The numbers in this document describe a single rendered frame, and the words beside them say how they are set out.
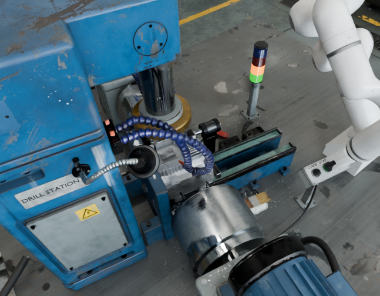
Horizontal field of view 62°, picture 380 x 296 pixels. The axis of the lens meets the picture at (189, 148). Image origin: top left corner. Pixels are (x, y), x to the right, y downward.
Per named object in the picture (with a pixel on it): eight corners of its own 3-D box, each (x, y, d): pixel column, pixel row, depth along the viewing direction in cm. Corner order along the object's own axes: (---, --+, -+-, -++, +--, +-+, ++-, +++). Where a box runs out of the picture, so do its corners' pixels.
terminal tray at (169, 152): (158, 180, 109) (156, 168, 104) (147, 158, 116) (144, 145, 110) (190, 167, 112) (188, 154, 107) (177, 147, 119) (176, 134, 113)
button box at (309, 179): (306, 189, 113) (313, 185, 108) (296, 171, 115) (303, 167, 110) (343, 171, 117) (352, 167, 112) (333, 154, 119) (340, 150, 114)
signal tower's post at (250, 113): (248, 121, 164) (258, 51, 132) (239, 111, 169) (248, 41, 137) (261, 116, 166) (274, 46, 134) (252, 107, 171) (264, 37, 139)
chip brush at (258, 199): (229, 218, 129) (229, 217, 128) (223, 208, 132) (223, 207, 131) (272, 200, 134) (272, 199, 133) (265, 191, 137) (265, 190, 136)
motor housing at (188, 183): (167, 211, 119) (162, 183, 104) (148, 174, 130) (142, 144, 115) (214, 190, 124) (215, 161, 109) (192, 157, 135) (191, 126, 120)
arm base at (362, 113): (369, 119, 149) (355, 83, 146) (405, 118, 131) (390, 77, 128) (338, 138, 145) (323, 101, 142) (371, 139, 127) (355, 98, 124)
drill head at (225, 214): (218, 333, 93) (221, 313, 74) (168, 230, 114) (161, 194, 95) (287, 293, 99) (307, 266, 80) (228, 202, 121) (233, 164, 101)
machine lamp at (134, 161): (86, 218, 65) (66, 185, 56) (74, 178, 72) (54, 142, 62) (166, 185, 70) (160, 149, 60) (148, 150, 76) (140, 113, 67)
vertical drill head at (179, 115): (150, 172, 98) (117, 26, 61) (131, 134, 108) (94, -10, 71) (201, 151, 103) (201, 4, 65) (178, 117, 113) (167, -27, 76)
